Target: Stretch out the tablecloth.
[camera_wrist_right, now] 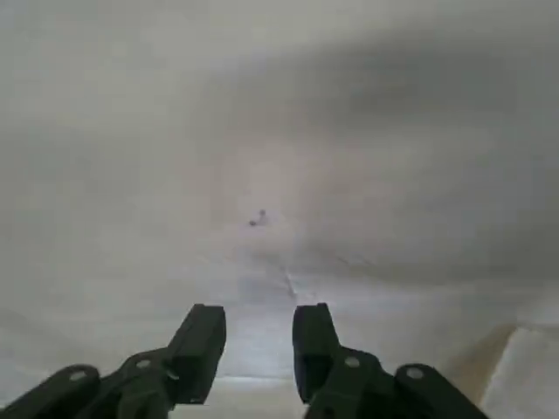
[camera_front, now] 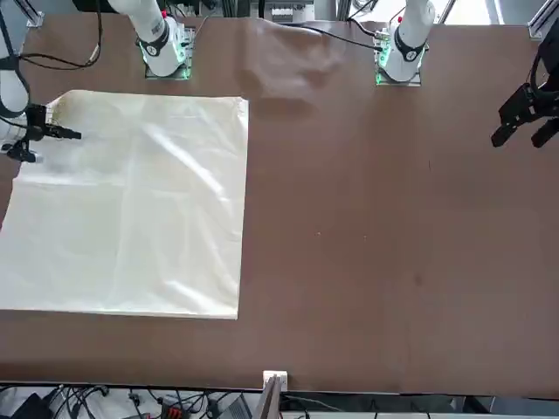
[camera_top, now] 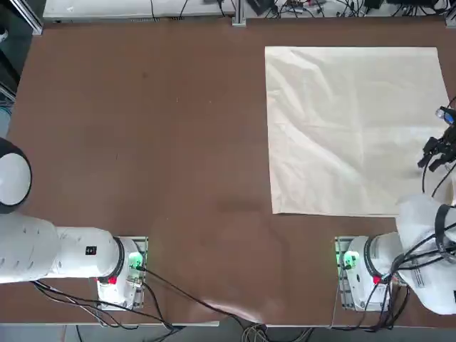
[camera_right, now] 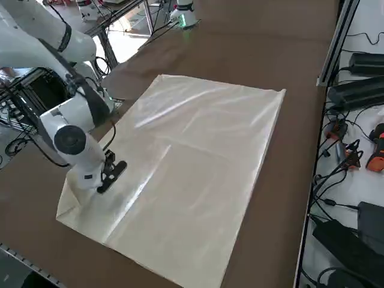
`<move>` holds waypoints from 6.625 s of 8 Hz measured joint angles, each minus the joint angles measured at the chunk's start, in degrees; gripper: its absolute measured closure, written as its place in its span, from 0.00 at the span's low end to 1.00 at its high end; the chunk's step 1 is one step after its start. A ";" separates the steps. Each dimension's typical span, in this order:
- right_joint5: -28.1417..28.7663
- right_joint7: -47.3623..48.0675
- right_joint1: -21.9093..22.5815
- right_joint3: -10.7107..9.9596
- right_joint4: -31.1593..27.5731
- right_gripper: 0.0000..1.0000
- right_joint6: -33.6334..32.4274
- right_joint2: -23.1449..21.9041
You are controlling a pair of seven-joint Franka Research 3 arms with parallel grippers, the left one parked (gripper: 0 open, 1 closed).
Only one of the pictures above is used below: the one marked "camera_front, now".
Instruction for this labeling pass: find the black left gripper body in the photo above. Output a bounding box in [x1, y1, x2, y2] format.
[530, 28, 559, 117]

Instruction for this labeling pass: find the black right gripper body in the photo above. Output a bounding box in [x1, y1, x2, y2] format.
[24, 104, 48, 141]

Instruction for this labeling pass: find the cream tablecloth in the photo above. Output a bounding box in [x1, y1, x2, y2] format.
[0, 89, 250, 321]

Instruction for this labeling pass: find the grey power strip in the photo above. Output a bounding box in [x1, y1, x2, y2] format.
[257, 0, 316, 23]

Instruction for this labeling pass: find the white side bench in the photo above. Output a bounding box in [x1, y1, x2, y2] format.
[0, 384, 559, 419]

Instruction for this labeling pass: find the black power adapter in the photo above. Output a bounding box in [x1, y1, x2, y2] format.
[7, 392, 56, 419]

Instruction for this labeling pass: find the grey metal box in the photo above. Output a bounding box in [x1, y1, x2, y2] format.
[213, 392, 253, 419]

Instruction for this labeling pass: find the aluminium frame post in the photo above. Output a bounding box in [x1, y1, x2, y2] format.
[252, 369, 290, 419]
[25, 0, 45, 28]
[527, 0, 555, 39]

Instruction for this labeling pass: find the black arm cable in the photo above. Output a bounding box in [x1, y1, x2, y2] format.
[17, 0, 104, 71]

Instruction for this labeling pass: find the black table cable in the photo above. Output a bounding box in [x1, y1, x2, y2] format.
[274, 24, 385, 53]
[347, 17, 381, 38]

